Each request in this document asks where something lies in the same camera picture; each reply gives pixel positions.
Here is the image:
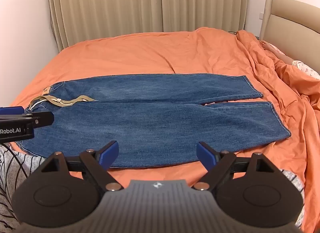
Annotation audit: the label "orange duvet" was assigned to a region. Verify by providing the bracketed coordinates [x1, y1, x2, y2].
[236, 30, 320, 233]

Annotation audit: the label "orange bed sheet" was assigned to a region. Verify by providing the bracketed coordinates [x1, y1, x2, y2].
[9, 26, 308, 233]

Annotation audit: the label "floral white cloth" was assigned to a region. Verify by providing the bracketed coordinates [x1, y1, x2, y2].
[291, 60, 320, 81]

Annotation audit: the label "beige curtain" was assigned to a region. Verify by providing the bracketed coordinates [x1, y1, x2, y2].
[46, 0, 251, 52]

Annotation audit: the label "black cable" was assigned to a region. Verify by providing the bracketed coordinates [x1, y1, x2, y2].
[0, 143, 29, 181]

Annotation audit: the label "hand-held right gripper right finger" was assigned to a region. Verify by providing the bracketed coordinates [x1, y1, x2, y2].
[192, 141, 277, 193]

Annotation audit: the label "khaki belt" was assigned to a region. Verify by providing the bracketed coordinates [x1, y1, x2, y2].
[30, 86, 96, 109]

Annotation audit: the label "grey striped clothing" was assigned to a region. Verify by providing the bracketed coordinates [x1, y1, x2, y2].
[0, 145, 305, 233]

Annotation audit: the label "blue denim pants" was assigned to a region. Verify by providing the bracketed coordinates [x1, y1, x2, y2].
[15, 73, 292, 169]

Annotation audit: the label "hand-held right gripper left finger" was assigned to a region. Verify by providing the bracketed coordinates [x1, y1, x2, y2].
[40, 140, 125, 192]

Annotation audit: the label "another person's forearm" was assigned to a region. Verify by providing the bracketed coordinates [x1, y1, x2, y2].
[269, 47, 294, 65]

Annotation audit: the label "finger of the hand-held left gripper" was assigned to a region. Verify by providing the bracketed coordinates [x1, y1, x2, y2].
[0, 106, 55, 126]

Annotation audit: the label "beige padded headboard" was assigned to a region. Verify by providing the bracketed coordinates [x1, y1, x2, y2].
[259, 0, 320, 74]

